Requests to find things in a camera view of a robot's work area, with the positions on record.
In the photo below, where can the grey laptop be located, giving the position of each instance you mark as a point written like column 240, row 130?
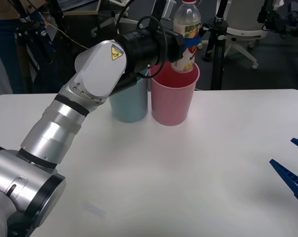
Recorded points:
column 72, row 3

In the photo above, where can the black desk with wooden edge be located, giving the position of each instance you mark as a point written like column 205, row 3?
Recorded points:
column 89, row 11

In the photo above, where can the black tripod with blue clip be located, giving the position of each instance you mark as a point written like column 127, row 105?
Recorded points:
column 39, row 32

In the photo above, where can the white office chair with seat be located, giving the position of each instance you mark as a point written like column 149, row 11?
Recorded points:
column 245, row 32

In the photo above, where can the person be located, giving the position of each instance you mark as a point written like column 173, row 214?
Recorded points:
column 1, row 49

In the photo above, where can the pale blue plastic bin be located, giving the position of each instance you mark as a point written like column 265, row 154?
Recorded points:
column 131, row 103

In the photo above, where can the silver and black left arm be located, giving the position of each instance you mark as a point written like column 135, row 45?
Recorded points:
column 97, row 69

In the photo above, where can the pink plastic bin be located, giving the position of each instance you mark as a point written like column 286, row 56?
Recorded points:
column 172, row 103

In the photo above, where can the clear bottle with red cap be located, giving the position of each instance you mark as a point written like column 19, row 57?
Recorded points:
column 187, row 19

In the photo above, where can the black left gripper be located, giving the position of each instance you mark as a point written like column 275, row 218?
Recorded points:
column 172, row 47

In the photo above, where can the black tripod with silver clamps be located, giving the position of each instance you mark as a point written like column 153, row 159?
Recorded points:
column 218, row 49

